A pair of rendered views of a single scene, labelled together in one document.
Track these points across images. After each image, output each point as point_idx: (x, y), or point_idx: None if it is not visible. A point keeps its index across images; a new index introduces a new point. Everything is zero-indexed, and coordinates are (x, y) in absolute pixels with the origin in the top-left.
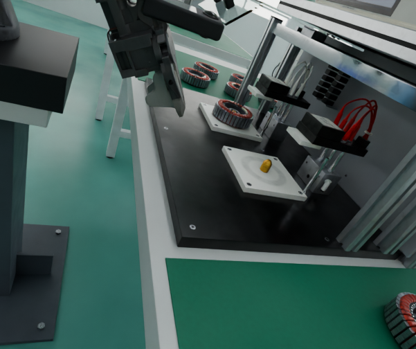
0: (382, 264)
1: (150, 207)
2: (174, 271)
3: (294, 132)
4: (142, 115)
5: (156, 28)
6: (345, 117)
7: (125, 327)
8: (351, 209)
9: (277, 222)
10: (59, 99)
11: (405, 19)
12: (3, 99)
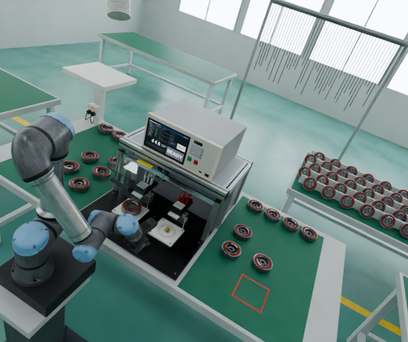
0: (213, 234)
1: (158, 277)
2: (182, 287)
3: (172, 215)
4: (105, 241)
5: (142, 237)
6: None
7: (122, 319)
8: (195, 219)
9: (186, 250)
10: (94, 269)
11: (189, 167)
12: (79, 286)
